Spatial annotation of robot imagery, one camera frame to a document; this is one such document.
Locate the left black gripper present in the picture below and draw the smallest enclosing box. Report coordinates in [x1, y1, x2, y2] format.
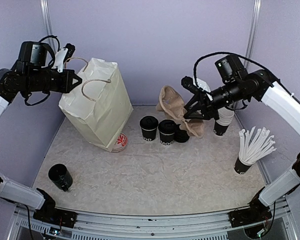
[24, 68, 82, 93]

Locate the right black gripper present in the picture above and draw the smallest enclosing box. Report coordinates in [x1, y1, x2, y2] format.
[184, 78, 250, 120]

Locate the brown cardboard cup carrier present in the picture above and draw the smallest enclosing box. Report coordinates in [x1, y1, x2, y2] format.
[155, 85, 204, 139]

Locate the stack of paper cups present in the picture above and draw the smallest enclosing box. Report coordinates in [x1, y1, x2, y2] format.
[213, 107, 235, 136]

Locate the beige paper bag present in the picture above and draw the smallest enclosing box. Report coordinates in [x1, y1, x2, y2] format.
[58, 58, 133, 152]

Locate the black lid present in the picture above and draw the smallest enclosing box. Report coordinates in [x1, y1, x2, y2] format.
[158, 119, 177, 135]
[139, 115, 159, 131]

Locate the black paper cup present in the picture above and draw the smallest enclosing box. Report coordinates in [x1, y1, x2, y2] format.
[159, 131, 175, 146]
[141, 127, 157, 142]

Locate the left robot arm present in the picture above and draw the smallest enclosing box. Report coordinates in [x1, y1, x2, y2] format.
[0, 35, 83, 223]

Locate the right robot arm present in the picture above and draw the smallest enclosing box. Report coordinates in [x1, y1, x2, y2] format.
[210, 48, 300, 209]

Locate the stack of black lids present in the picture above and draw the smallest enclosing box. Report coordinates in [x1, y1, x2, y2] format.
[174, 129, 190, 143]

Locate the bundle of white straws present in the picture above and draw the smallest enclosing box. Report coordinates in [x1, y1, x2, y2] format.
[238, 126, 277, 166]

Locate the cup holding straws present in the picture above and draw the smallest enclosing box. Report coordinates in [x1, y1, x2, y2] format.
[234, 156, 254, 175]

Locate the red white patterned bowl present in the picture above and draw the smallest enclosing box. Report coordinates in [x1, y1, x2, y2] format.
[111, 133, 128, 153]

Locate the dark green black can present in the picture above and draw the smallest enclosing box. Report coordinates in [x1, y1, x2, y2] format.
[48, 163, 73, 192]

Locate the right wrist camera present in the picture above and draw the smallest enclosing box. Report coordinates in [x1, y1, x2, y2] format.
[181, 76, 211, 94]

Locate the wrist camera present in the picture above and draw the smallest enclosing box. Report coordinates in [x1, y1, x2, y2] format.
[52, 43, 76, 73]
[181, 76, 211, 94]

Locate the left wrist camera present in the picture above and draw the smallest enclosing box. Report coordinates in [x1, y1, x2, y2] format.
[52, 43, 76, 73]

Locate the left corner metal post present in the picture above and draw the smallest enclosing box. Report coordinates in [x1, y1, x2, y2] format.
[39, 0, 56, 41]

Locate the corner metal post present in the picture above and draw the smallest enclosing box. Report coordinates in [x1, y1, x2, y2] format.
[245, 0, 262, 58]
[39, 0, 56, 41]

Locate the right corner metal post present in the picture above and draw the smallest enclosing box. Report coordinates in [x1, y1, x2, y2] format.
[245, 0, 262, 58]

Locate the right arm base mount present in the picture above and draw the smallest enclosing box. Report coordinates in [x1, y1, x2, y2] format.
[228, 195, 273, 228]

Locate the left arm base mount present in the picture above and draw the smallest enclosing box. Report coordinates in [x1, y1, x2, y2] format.
[33, 188, 78, 229]

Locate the aluminium front rail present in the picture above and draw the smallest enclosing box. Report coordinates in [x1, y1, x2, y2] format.
[13, 198, 295, 240]

